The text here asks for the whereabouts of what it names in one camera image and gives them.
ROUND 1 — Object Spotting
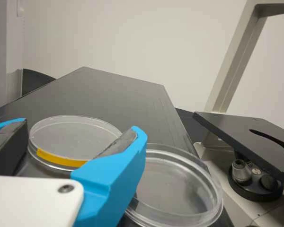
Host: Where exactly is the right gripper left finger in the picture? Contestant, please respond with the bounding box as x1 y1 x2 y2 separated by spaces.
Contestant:
0 117 29 176

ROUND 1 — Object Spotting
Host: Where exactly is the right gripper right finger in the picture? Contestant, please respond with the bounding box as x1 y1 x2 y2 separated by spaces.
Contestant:
70 126 148 227

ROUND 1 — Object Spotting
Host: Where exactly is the black platform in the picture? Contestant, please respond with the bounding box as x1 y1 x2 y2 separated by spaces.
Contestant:
0 66 231 227

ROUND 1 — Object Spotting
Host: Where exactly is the petri dish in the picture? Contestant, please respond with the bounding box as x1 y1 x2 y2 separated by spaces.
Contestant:
124 142 224 227

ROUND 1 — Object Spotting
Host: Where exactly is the cream microscope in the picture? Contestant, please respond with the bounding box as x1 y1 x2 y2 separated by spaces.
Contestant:
192 0 284 227

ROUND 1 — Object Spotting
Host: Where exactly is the petri dish lid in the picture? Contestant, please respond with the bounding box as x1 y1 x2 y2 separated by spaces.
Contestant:
27 114 123 172

